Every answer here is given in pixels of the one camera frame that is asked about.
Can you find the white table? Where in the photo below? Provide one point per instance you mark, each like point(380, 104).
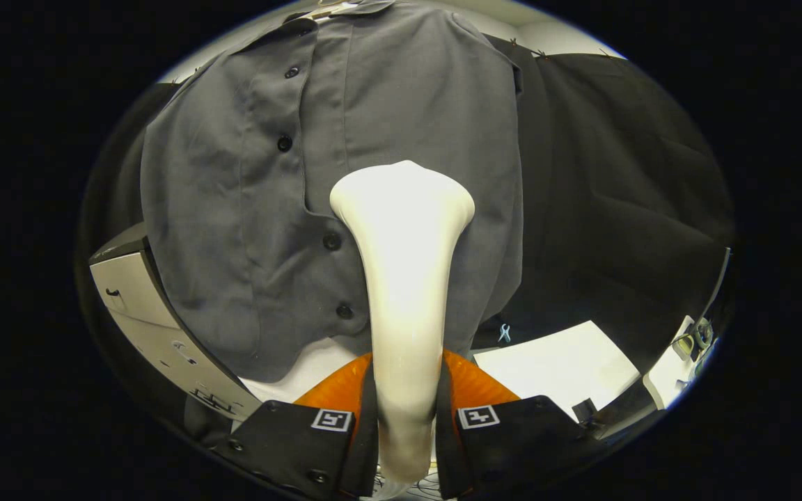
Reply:
point(561, 362)

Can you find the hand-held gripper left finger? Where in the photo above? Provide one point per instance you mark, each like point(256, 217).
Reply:
point(282, 442)

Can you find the grey button-up shirt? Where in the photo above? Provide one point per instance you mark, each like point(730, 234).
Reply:
point(234, 209)

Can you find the white garment form stand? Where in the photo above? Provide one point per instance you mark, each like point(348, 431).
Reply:
point(317, 365)

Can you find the row of small backdrop clips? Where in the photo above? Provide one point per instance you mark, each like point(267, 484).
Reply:
point(539, 53)

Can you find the grey drawer cabinet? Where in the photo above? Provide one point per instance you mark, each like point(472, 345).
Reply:
point(143, 313)

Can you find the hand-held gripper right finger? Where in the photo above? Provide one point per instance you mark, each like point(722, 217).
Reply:
point(519, 438)

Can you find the small blue clip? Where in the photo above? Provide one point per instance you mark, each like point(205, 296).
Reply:
point(504, 332)

